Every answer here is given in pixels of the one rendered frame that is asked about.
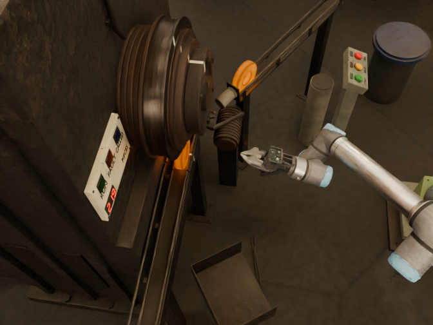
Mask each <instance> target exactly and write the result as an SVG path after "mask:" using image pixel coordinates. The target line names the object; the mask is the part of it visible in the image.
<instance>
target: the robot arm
mask: <svg viewBox="0 0 433 325"><path fill-rule="evenodd" d="M345 134H346V133H345V132H343V131H342V130H340V129H339V128H337V127H335V126H333V125H332V124H329V123H328V124H326V125H325V126H324V128H322V130H321V132H320V133H319V134H318V136H317V137H316V138H315V140H314V141H313V142H312V144H311V145H310V146H309V147H308V149H306V150H303V151H302V152H301V153H300V154H299V156H298V157H297V156H292V155H288V154H286V153H282V150H283V149H281V148H277V147H274V146H270V147H269V148H268V150H267V151H264V150H258V148H256V147H254V148H252V149H251V150H249V151H244V152H241V153H240V156H241V157H242V158H243V159H244V160H245V161H246V162H247V163H248V164H250V165H251V166H252V167H253V168H255V169H256V170H258V171H260V176H261V177H262V178H266V177H270V176H273V175H277V174H279V173H284V172H285V174H287V175H288V176H289V177H290V178H292V179H296V180H299V181H303V182H307V183H310V184H314V185H317V186H319V187H326V186H328V184H329V183H330V181H331V179H332V173H333V170H332V167H331V166H329V165H328V166H327V165H324V164H323V163H324V161H325V160H326V158H328V156H330V154H332V155H333V156H335V157H336V158H337V159H339V160H340V161H341V162H342V163H343V164H344V165H346V167H348V168H349V169H350V170H352V171H353V172H354V173H355V174H356V175H357V176H358V177H359V178H361V179H362V180H363V181H365V182H366V183H367V184H368V185H369V186H370V187H371V188H372V189H374V190H375V191H376V192H378V193H379V194H380V195H381V196H382V197H383V198H384V199H385V200H387V201H388V202H389V203H391V205H393V207H395V208H396V209H397V210H399V211H400V212H401V213H402V214H404V216H406V218H408V220H409V226H410V227H412V228H413V231H412V232H411V233H410V234H409V235H408V237H407V238H406V239H405V240H404V241H403V242H402V243H401V244H400V245H399V246H398V247H397V248H396V250H395V251H394V252H393V253H391V255H390V257H389V258H388V262H389V263H390V265H391V266H392V267H393V268H394V269H395V270H397V271H398V272H399V273H400V274H402V276H404V277H405V278H406V279H408V280H409V281H411V282H416V281H417V280H418V279H420V278H421V276H422V275H423V274H424V273H425V272H426V271H427V270H428V269H429V268H430V267H431V266H433V185H432V186H431V187H430V188H429V189H428V190H427V191H426V193H425V196H424V199H422V198H421V197H420V196H419V195H417V194H416V193H415V192H413V191H412V190H411V189H410V188H409V187H407V186H406V185H404V184H403V183H402V182H401V181H400V180H398V179H397V178H395V176H393V175H392V174H391V173H389V172H388V171H387V170H386V169H384V168H383V167H382V166H380V165H379V164H378V163H377V162H376V161H374V160H373V159H371V158H370V157H369V156H368V155H367V154H365V153H364V152H363V151H361V150H360V149H359V148H358V147H356V146H355V145H354V144H352V143H351V142H350V141H349V140H348V139H347V138H346V137H345ZM272 148H277V149H278V150H275V149H272ZM259 158H262V161H261V160H259Z"/></svg>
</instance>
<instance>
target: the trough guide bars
mask: <svg viewBox="0 0 433 325"><path fill-rule="evenodd" d="M342 1H343V0H336V1H335V2H334V3H333V4H332V5H331V6H330V7H328V9H326V11H324V13H323V14H322V15H320V16H319V17H318V18H317V19H316V20H315V21H314V22H313V23H312V24H311V25H310V26H309V27H308V28H306V29H305V30H304V31H303V32H302V33H301V34H300V35H299V36H298V37H297V38H296V39H295V40H294V41H293V42H292V43H291V44H290V45H289V46H288V47H287V48H286V49H285V50H284V51H283V52H282V53H281V54H279V55H278V56H277V57H276V58H275V59H274V60H273V61H272V62H271V63H270V64H269V65H268V66H267V67H265V68H264V69H263V70H262V71H261V72H260V73H259V74H258V75H257V76H256V77H255V78H254V79H253V80H252V81H251V82H250V83H249V84H248V85H247V86H246V87H245V88H244V89H243V90H242V91H241V92H240V98H241V97H242V99H243V100H244V99H245V98H246V92H247V91H248V90H249V89H250V88H251V87H252V86H253V85H254V84H255V83H257V82H258V81H259V80H260V79H261V78H262V77H263V76H264V75H265V74H266V73H267V72H268V71H269V70H270V69H271V68H272V67H273V66H274V65H275V64H276V66H277V67H279V66H280V59H281V58H282V57H283V56H284V55H285V54H286V53H288V52H289V51H290V50H291V49H292V48H293V47H294V46H295V45H296V44H297V43H298V42H299V41H300V40H301V39H302V38H304V37H305V36H306V35H307V34H308V33H309V36H310V35H311V34H312V30H313V28H314V27H315V26H316V25H317V24H318V23H319V22H320V21H321V20H322V19H323V18H324V17H325V16H326V15H327V14H328V13H329V12H330V11H331V10H332V9H333V8H335V7H336V6H337V5H338V4H339V7H341V5H342ZM324 2H326V0H320V1H319V2H318V3H317V4H316V5H315V6H314V7H313V8H312V9H310V10H309V11H308V12H307V13H306V14H305V15H304V16H303V17H302V18H301V19H300V20H299V21H298V22H297V23H296V24H295V25H294V26H293V27H292V28H290V29H289V30H288V31H287V32H286V33H285V34H284V35H283V36H282V37H281V38H279V40H277V42H275V44H274V45H272V47H270V48H269V49H268V50H267V51H266V52H265V53H264V54H263V55H262V56H261V57H259V58H258V59H257V60H256V61H255V63H256V65H257V66H258V65H259V64H260V63H261V62H262V61H263V60H264V59H267V58H268V57H269V54H270V53H271V52H272V51H273V50H274V49H276V48H277V47H278V46H279V45H280V44H281V43H282V42H283V41H284V40H285V39H286V38H288V37H289V36H290V35H291V34H292V33H293V32H294V31H295V30H296V29H299V27H301V24H302V23H303V22H304V21H305V20H306V19H307V18H308V17H310V16H311V15H312V14H313V13H314V12H315V11H316V10H317V9H318V8H319V7H320V6H321V5H323V4H324Z"/></svg>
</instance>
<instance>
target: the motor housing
mask: <svg viewBox="0 0 433 325"><path fill-rule="evenodd" d="M240 112H243V111H242V110H241V109H240V107H239V106H237V105H236V104H228V105H227V106H226V107H225V108H224V109H222V108H220V109H219V111H218V116H217V120H216V124H218V123H220V122H222V121H224V120H226V119H228V118H230V117H233V116H235V114H236V113H240ZM243 118H244V117H241V118H239V119H236V120H234V121H232V122H230V123H227V124H225V125H223V126H221V127H219V128H217V129H215V132H214V137H213V143H214V145H215V146H216V147H217V155H218V174H219V184H220V185H225V186H236V185H237V180H238V145H239V144H240V136H241V131H242V123H243Z"/></svg>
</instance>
